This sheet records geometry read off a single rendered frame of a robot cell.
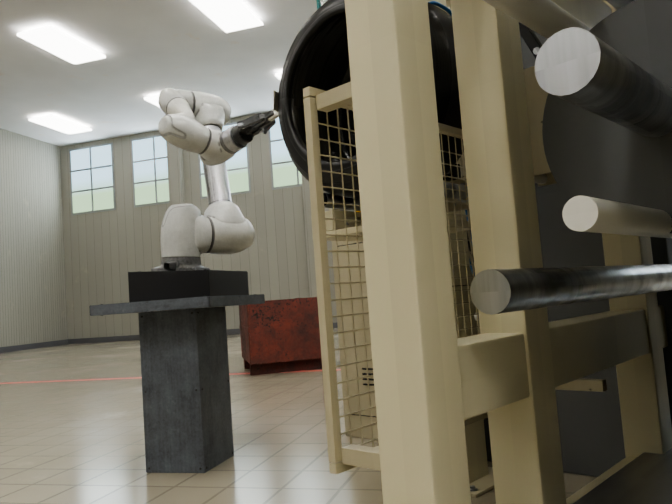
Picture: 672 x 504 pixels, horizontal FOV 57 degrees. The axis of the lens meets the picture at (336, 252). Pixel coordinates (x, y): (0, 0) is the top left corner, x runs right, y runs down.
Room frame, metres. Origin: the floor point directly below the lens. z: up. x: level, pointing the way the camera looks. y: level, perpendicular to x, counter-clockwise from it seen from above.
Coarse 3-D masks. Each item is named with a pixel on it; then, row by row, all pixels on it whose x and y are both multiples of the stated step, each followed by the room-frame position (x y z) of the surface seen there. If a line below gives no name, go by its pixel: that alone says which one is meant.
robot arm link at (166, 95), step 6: (162, 90) 2.64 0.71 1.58; (168, 90) 2.60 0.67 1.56; (174, 90) 2.61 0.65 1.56; (180, 90) 2.62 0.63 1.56; (186, 90) 2.64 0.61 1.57; (162, 96) 2.58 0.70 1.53; (168, 96) 2.56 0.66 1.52; (174, 96) 2.55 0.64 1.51; (180, 96) 2.56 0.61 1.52; (186, 96) 2.60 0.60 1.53; (192, 96) 2.62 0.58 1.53; (162, 102) 2.57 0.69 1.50; (168, 102) 2.54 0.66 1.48; (192, 102) 2.62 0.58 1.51; (162, 108) 2.58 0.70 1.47; (192, 108) 2.62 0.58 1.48
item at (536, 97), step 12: (528, 72) 1.64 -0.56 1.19; (528, 84) 1.65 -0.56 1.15; (528, 96) 1.65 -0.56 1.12; (540, 96) 1.63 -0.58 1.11; (528, 108) 1.65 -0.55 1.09; (540, 108) 1.63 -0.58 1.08; (540, 120) 1.63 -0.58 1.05; (540, 132) 1.63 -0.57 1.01; (540, 144) 1.63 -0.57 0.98; (540, 156) 1.64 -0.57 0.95; (540, 168) 1.64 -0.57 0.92; (540, 180) 1.79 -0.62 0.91; (552, 180) 1.81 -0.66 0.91
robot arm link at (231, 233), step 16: (208, 96) 2.67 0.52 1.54; (208, 112) 2.65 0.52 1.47; (224, 112) 2.71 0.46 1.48; (208, 176) 2.61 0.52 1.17; (224, 176) 2.62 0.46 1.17; (208, 192) 2.60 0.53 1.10; (224, 192) 2.59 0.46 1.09; (208, 208) 2.56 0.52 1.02; (224, 208) 2.54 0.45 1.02; (224, 224) 2.51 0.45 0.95; (240, 224) 2.56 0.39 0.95; (224, 240) 2.51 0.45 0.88; (240, 240) 2.55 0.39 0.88
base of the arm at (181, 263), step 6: (162, 258) 2.44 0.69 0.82; (168, 258) 2.41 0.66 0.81; (174, 258) 2.40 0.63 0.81; (180, 258) 2.40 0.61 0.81; (186, 258) 2.41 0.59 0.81; (192, 258) 2.43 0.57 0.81; (198, 258) 2.46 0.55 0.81; (162, 264) 2.43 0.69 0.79; (168, 264) 2.40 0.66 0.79; (174, 264) 2.38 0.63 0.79; (180, 264) 2.40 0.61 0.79; (186, 264) 2.41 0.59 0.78; (192, 264) 2.43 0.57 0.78; (198, 264) 2.46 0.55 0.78; (156, 270) 2.40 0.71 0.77; (162, 270) 2.40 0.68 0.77; (168, 270) 2.40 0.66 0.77; (174, 270) 2.39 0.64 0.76; (180, 270) 2.39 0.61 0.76
